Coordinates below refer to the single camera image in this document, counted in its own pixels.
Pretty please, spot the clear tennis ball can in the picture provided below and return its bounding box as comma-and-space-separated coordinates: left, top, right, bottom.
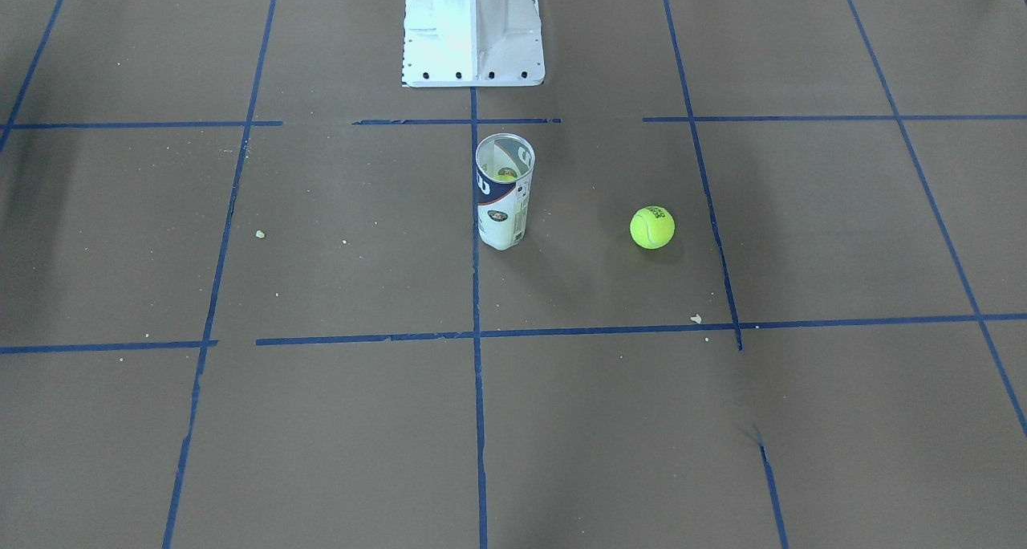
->
474, 132, 536, 250

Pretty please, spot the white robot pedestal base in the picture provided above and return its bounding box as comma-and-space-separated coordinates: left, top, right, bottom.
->
401, 0, 546, 88

